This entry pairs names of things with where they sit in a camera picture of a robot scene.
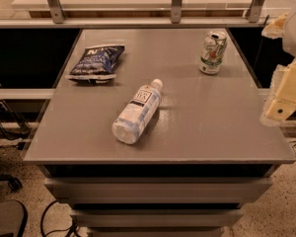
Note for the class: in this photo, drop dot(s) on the blue chip bag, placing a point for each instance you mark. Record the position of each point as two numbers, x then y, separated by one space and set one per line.
97 63

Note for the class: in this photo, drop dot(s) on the middle metal bracket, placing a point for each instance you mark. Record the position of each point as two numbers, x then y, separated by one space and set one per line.
176 11

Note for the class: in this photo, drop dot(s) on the black office chair base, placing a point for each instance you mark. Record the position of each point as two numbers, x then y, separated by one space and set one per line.
13 214

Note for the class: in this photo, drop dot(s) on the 7up soda can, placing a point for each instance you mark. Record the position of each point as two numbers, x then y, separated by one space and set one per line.
211 58

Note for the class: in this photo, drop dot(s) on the metal bracket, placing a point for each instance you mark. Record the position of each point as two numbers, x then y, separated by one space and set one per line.
56 11
254 11
176 11

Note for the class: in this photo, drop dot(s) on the left metal bracket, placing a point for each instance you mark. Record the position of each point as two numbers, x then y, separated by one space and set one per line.
56 11

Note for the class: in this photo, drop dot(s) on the white plastic water bottle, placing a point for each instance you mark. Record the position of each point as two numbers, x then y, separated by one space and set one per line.
132 121

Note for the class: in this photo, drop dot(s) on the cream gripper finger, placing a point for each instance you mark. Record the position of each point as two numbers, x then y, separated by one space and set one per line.
274 30
280 104

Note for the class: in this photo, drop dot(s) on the grey drawer cabinet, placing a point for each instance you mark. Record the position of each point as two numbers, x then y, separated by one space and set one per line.
200 159

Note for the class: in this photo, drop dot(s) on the right metal bracket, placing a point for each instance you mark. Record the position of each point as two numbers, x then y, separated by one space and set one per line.
254 11

